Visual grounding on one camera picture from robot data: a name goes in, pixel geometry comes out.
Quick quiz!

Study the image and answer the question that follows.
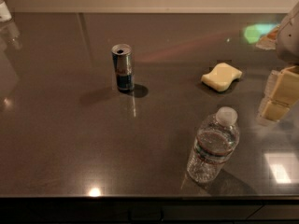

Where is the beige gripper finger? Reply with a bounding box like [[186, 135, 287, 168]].
[[257, 65, 299, 122]]

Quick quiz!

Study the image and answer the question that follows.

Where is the clear plastic water bottle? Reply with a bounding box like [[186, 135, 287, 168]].
[[187, 106, 240, 184]]

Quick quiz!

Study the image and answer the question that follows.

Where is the silver blue redbull can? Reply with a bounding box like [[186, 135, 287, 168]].
[[111, 44, 134, 92]]

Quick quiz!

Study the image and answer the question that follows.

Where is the yellow sponge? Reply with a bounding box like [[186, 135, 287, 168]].
[[201, 63, 243, 92]]

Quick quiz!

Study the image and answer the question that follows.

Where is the white container at corner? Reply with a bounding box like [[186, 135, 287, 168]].
[[0, 0, 12, 22]]

